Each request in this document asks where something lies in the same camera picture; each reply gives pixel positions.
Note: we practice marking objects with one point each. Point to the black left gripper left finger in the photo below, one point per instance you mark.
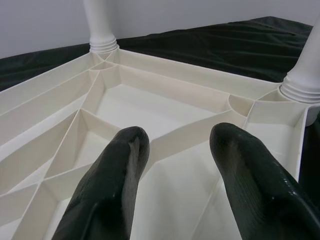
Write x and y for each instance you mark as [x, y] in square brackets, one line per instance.
[105, 190]

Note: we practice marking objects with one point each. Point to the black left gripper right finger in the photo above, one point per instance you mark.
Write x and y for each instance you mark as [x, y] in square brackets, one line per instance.
[262, 190]

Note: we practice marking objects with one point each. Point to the white plastic children table top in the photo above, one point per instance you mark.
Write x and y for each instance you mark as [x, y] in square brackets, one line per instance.
[162, 100]

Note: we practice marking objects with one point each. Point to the white plastic table leg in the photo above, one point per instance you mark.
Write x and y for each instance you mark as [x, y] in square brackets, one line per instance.
[305, 70]
[100, 25]

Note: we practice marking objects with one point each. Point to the black table cloth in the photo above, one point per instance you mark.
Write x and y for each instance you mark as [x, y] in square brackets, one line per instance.
[212, 50]

